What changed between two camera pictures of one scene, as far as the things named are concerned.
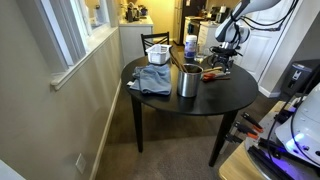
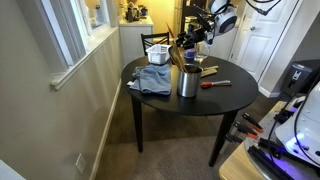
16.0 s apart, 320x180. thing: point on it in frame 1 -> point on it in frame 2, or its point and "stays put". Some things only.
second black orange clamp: (246, 130) stays put
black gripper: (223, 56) -> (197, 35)
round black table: (188, 86) stays put
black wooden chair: (154, 38) stays put
